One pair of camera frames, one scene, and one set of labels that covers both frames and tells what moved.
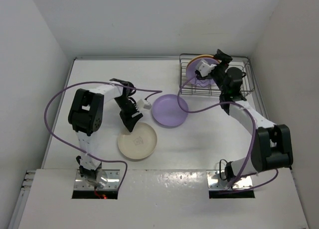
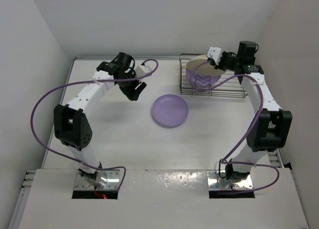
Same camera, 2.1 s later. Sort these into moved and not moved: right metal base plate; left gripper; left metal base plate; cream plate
Moved: left gripper; cream plate
Not moved: right metal base plate; left metal base plate
